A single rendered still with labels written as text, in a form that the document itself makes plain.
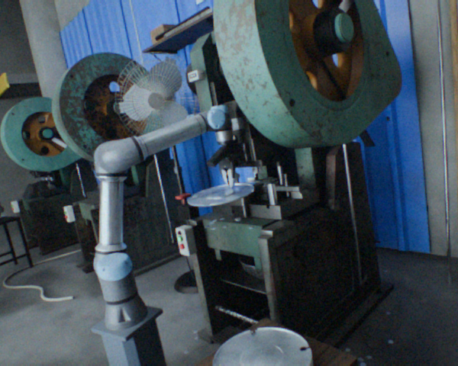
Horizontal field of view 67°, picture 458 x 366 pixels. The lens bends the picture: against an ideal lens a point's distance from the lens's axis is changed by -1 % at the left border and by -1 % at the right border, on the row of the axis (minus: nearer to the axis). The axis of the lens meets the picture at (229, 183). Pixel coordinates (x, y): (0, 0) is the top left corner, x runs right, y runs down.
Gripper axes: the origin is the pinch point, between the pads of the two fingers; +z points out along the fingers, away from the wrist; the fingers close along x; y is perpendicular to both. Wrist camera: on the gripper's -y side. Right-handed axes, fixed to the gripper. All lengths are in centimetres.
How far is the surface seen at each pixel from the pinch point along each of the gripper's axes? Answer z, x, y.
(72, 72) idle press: -81, 132, -5
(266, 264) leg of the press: 29.1, -24.2, -9.9
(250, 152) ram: -13.0, -5.1, 11.5
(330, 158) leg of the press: -2, -24, 46
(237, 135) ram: -21.3, 1.8, 11.5
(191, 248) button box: 27.5, 20.4, -12.6
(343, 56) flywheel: -46, -39, 41
